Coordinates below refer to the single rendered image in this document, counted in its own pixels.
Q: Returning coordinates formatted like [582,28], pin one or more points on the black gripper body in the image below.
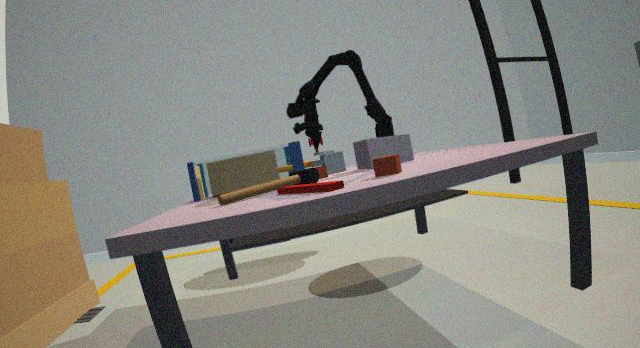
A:
[313,123]

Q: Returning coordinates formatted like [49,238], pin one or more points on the red flat bar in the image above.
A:
[311,188]

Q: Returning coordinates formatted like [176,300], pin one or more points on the wooden-handled mallet with black head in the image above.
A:
[299,177]

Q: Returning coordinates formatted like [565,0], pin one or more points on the reddish-brown box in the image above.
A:
[322,170]
[387,165]

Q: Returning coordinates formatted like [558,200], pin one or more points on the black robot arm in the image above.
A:
[309,90]

